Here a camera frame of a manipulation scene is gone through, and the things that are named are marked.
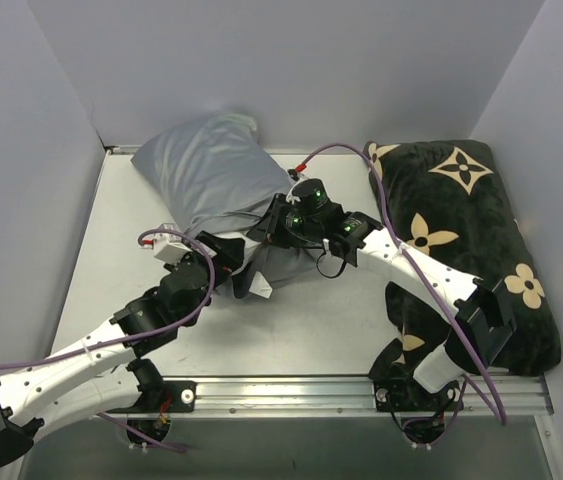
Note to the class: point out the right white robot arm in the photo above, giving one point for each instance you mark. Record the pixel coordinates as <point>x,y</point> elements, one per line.
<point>479,313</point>

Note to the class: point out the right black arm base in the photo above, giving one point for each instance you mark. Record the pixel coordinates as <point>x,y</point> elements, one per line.
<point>403,394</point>

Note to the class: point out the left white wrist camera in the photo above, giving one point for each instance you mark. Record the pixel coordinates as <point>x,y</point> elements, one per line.
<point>166,247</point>

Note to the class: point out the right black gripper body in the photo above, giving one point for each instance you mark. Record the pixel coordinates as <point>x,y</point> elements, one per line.
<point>269,226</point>

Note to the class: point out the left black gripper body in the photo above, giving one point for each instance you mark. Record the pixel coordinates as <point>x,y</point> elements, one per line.
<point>228,247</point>

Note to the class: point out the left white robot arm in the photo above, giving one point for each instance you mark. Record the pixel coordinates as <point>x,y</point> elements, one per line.
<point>108,368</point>

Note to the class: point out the grey pillowcase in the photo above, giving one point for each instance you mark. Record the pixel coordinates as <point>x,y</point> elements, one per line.
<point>212,174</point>

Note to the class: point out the white pillow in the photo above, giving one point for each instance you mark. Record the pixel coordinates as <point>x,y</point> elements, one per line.
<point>255,258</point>

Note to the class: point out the aluminium front rail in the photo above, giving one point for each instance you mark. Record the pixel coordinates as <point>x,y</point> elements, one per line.
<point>345,395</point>

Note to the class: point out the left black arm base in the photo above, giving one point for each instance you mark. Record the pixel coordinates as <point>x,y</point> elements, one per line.
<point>171,395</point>

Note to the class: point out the black floral plush pillow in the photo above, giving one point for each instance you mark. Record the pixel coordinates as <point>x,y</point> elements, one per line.
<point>446,199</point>

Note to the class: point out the white pillow care label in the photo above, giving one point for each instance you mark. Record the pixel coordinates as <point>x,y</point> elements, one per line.
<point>259,286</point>

